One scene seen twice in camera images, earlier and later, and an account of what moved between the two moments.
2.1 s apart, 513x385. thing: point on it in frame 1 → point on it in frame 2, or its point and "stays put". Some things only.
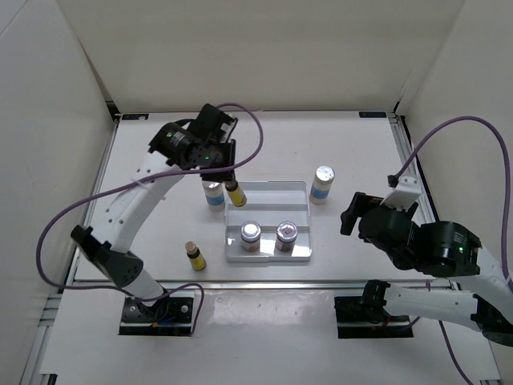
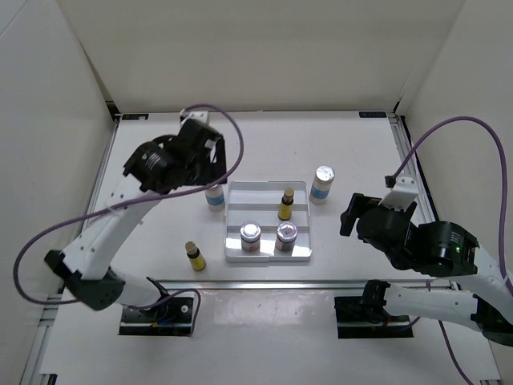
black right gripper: [359, 203] stays put
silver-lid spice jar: [250, 233] stays put
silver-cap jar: [286, 236] stays put
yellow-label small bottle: [236, 195] → [284, 208]
